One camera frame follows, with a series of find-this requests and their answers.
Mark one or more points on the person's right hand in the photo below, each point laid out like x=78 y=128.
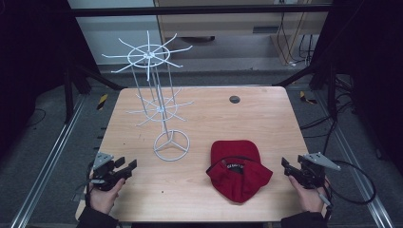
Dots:
x=312 y=199

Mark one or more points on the person's left hand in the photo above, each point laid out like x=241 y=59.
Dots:
x=103 y=199

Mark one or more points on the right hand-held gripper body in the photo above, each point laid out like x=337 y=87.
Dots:
x=312 y=175

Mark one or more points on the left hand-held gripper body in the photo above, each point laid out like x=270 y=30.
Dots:
x=106 y=177

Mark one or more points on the white cabinet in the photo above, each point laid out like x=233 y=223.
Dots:
x=114 y=34

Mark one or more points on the aluminium floor rail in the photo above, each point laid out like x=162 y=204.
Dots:
x=358 y=177
x=50 y=158

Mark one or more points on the black metal stand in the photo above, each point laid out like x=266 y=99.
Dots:
x=331 y=91
x=68 y=95

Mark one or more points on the red cap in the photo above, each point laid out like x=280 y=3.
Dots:
x=236 y=186

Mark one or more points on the black metal frame bar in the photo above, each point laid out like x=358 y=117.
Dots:
x=190 y=10

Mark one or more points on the yellow black hazard tape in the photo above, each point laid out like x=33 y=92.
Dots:
x=306 y=98
x=102 y=102

